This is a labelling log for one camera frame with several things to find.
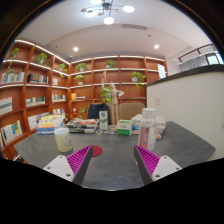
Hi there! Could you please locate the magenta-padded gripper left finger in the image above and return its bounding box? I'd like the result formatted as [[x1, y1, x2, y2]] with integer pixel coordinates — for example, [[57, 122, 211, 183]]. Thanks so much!
[[43, 144, 94, 186]]

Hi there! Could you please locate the black curtain rail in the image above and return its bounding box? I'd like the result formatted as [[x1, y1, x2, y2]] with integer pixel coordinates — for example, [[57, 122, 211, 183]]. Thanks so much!
[[177, 43, 218, 64]]

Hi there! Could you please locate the stack of dark books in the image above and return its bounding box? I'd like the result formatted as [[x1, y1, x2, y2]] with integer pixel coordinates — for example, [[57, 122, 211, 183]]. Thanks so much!
[[64, 118, 100, 134]]

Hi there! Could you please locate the wooden artist mannequin figure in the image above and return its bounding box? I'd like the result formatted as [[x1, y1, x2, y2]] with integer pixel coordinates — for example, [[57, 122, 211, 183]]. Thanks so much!
[[100, 70, 125, 127]]

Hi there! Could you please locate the grey sheer curtain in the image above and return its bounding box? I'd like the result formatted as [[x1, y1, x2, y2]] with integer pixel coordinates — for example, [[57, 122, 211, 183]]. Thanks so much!
[[179, 53, 224, 72]]

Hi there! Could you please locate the ceiling air vent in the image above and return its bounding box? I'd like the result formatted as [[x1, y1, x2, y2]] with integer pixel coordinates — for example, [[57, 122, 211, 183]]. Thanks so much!
[[121, 23, 148, 31]]

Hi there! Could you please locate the white cup with yellow-green stripes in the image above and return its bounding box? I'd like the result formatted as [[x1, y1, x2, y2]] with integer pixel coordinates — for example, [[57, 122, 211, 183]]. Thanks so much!
[[53, 127, 74, 153]]

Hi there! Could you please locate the tall green-white carton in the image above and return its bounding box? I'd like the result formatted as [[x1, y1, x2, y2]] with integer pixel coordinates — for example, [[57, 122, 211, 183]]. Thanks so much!
[[98, 110, 109, 131]]

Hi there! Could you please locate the wooden wall shelf unit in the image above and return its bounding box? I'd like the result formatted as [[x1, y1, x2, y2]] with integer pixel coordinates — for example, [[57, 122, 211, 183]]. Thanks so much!
[[0, 38, 169, 161]]

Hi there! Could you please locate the branched ceiling lamp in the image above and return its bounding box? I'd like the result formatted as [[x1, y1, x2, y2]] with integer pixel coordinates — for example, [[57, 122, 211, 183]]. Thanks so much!
[[80, 0, 136, 26]]

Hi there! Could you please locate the beige chair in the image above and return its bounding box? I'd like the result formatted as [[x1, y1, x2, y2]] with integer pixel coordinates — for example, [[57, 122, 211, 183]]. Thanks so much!
[[118, 102, 146, 121]]

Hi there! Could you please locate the small green-white box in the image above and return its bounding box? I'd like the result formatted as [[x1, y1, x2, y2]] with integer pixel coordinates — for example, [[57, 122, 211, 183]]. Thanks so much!
[[116, 119, 133, 137]]

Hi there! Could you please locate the stack of white books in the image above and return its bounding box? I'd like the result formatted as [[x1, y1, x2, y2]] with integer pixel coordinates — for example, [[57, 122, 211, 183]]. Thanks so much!
[[130, 113, 167, 135]]

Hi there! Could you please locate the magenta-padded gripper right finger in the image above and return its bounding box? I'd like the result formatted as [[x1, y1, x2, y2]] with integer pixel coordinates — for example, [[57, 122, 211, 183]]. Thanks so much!
[[133, 144, 183, 186]]

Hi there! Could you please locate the stack of colourful books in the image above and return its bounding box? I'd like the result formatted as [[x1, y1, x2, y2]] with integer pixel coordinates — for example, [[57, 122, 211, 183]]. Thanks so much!
[[35, 113, 66, 135]]

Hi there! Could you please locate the clear plastic water bottle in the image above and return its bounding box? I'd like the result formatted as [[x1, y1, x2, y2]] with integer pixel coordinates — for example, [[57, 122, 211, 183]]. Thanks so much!
[[137, 107, 158, 153]]

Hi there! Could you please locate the white partition with dark top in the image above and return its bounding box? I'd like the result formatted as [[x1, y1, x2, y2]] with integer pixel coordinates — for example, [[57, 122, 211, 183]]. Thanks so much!
[[145, 64, 224, 161]]

